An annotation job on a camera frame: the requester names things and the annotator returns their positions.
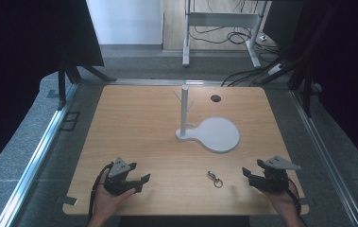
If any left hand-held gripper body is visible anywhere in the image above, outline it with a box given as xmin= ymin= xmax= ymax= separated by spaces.
xmin=103 ymin=156 xmax=144 ymax=197

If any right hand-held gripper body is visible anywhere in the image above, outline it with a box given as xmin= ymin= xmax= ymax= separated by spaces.
xmin=247 ymin=155 xmax=302 ymax=194

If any metal key ring with clasp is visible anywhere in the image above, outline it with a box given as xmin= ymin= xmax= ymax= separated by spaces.
xmin=207 ymin=170 xmax=224 ymax=189

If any white tree-shaped rack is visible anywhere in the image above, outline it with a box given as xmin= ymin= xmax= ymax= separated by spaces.
xmin=172 ymin=84 xmax=241 ymax=154

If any person's right hand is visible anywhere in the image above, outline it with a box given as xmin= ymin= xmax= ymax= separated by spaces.
xmin=262 ymin=183 xmax=301 ymax=219

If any person's left hand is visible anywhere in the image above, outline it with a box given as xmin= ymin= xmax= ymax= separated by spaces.
xmin=93 ymin=169 xmax=137 ymax=219

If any black metal stand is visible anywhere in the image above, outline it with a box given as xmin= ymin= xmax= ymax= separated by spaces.
xmin=56 ymin=53 xmax=118 ymax=112
xmin=251 ymin=6 xmax=338 ymax=118

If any white power strip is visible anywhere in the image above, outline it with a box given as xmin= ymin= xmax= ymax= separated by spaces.
xmin=267 ymin=63 xmax=284 ymax=77

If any black curtain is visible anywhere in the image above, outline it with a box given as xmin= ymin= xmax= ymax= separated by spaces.
xmin=293 ymin=0 xmax=358 ymax=178
xmin=0 ymin=0 xmax=106 ymax=184

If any dark monitor panel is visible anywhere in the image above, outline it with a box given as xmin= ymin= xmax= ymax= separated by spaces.
xmin=262 ymin=0 xmax=304 ymax=49

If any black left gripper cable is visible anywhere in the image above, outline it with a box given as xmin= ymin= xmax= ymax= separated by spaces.
xmin=87 ymin=162 xmax=114 ymax=227

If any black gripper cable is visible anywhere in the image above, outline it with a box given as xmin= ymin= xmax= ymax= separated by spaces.
xmin=87 ymin=162 xmax=114 ymax=227
xmin=287 ymin=178 xmax=309 ymax=227

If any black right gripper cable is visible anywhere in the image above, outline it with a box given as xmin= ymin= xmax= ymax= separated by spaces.
xmin=287 ymin=178 xmax=309 ymax=227

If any aluminium floor rail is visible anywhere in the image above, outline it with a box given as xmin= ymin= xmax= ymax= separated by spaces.
xmin=108 ymin=78 xmax=229 ymax=87
xmin=0 ymin=82 xmax=81 ymax=227
xmin=288 ymin=89 xmax=358 ymax=227

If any tangle of black floor cables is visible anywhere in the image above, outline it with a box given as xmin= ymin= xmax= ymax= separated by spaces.
xmin=188 ymin=24 xmax=282 ymax=88

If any white metal desk frame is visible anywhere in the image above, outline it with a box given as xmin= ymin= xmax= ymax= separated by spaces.
xmin=181 ymin=0 xmax=269 ymax=69

